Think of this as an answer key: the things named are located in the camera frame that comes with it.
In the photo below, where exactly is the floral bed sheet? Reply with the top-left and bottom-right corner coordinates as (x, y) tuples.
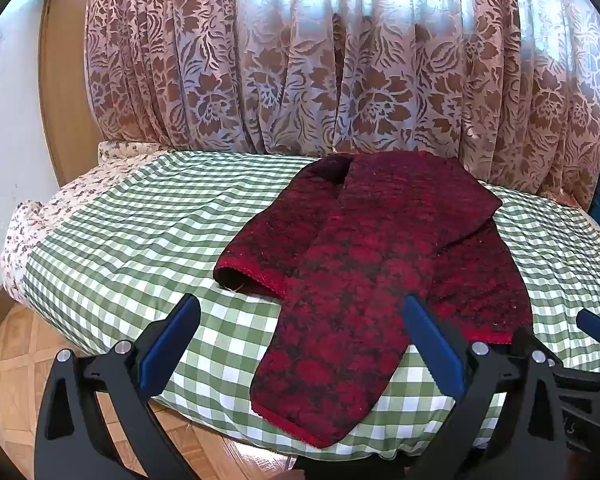
(1, 141), (168, 306)

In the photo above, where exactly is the brown floral curtain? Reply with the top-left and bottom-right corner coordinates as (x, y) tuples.
(84, 0), (600, 211)

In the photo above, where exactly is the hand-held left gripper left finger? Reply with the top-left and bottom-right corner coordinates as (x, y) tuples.
(34, 293), (202, 480)

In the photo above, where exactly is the green checked blanket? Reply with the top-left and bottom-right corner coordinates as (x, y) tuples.
(24, 152), (600, 466)

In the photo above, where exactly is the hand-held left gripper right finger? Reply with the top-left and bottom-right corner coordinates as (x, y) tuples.
(402, 294), (572, 480)

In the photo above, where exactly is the dark red knitted sweater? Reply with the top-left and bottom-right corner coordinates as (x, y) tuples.
(214, 151), (533, 448)

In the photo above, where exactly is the wooden door frame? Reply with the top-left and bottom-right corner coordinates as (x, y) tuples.
(37, 0), (101, 186)

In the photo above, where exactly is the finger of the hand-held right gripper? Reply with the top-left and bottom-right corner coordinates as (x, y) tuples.
(576, 308), (600, 351)
(511, 327), (565, 368)

